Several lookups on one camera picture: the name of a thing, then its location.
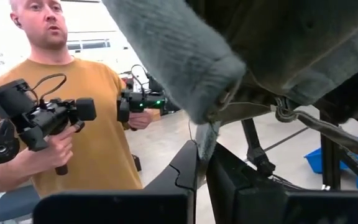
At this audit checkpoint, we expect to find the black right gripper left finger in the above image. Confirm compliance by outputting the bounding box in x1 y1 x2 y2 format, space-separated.
32 140 199 224

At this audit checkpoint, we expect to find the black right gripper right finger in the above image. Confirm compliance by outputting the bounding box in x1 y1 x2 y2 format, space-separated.
206 142 358 224

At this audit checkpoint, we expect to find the person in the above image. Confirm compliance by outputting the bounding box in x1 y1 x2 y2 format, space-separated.
0 0 163 200

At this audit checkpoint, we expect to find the black metal stand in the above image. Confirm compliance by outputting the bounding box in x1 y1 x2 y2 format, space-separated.
241 108 358 191

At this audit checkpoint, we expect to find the black handheld leader controller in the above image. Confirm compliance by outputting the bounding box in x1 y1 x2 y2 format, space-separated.
0 73 98 177
116 63 168 131

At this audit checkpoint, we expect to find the blue-grey chair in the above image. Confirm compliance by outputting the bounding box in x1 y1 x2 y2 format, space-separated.
0 185 40 224

